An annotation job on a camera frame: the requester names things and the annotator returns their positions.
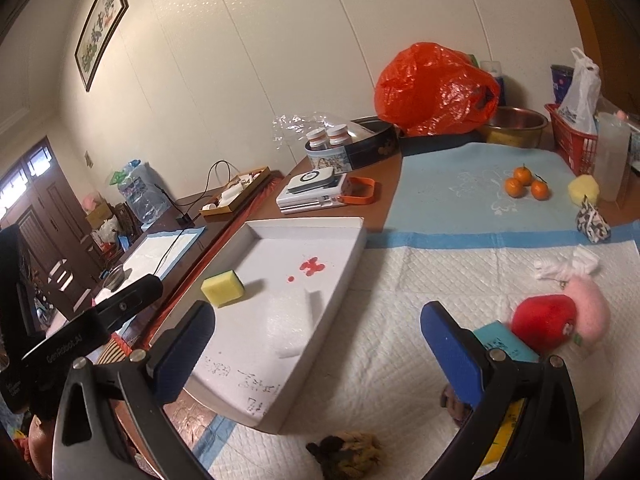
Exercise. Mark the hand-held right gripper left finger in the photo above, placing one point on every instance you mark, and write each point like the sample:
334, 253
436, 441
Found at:
182, 350

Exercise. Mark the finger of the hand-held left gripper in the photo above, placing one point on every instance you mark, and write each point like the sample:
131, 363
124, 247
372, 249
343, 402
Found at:
132, 301

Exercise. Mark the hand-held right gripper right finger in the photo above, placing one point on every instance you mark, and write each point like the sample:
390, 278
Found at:
450, 350

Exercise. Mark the white shallow tray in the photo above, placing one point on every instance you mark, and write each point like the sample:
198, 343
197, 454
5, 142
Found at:
280, 260

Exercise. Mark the brown knitted plush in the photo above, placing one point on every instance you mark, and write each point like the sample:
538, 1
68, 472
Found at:
350, 455

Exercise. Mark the pink plush pig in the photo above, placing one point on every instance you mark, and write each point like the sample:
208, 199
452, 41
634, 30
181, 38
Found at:
592, 310

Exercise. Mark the small metal bowl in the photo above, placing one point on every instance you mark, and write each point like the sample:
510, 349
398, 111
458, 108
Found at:
115, 277

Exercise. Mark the small blue-edged white pad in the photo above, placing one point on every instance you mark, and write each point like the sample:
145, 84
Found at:
150, 252

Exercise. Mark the large white quilted pad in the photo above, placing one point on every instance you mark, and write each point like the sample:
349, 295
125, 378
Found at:
400, 320

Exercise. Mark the yellow rectangular sponge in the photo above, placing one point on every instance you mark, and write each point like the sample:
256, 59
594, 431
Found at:
220, 287

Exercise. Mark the cardboard box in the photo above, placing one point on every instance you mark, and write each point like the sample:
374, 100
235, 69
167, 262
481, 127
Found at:
102, 216

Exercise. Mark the red apple plush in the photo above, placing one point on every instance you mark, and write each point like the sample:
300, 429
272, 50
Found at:
542, 322

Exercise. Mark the large blue water bottle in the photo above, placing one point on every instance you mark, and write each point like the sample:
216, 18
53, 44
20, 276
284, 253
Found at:
142, 195

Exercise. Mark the red cloth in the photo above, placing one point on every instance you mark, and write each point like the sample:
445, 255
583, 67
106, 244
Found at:
220, 232

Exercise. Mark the white foam piece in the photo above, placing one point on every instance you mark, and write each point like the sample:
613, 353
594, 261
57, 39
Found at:
295, 325

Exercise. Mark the dark wooden door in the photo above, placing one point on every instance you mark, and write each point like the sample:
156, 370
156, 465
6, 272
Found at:
50, 220

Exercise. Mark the green plastic bag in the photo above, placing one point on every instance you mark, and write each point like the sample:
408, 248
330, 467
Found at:
116, 178

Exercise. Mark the white crumpled tissue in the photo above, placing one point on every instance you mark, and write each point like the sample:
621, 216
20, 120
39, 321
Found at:
560, 266

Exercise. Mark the wooden tray with small things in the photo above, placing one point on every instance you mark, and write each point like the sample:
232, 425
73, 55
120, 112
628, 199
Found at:
235, 195

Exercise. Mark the light blue tablecloth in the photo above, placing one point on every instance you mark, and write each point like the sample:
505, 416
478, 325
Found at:
450, 195

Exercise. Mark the patterned triangular pouch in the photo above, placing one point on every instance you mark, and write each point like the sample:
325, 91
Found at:
592, 225

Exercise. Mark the white flat box stack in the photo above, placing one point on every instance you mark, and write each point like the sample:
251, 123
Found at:
305, 202

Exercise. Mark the yellow round sponge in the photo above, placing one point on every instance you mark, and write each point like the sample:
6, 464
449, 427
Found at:
583, 190

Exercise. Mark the white power bank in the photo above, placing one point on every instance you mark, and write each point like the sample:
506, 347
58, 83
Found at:
310, 181

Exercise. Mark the round black tin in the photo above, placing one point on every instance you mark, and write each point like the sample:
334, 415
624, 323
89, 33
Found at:
370, 147

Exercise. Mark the metal basin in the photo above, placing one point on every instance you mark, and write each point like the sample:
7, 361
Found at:
515, 127

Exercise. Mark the clear plastic wrap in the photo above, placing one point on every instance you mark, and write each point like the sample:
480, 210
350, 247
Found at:
295, 127

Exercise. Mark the red plastic basket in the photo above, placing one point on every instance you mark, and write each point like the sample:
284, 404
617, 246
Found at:
575, 147

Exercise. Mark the white bottle with orange band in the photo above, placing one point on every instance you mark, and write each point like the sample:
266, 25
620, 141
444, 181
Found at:
316, 139
337, 135

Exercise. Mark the clear plastic jug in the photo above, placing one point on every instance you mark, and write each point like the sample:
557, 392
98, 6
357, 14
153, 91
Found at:
611, 160

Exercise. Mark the orange plastic bag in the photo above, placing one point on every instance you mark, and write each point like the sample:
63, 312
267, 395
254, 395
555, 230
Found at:
430, 90

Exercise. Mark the white plastic bag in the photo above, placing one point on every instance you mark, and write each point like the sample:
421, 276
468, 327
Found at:
580, 95

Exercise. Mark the dark blue can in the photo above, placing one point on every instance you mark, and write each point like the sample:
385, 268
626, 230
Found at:
561, 85

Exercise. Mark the wall switch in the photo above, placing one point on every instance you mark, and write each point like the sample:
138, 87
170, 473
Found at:
89, 159

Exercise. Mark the framed wall picture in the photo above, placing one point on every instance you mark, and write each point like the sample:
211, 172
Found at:
102, 25

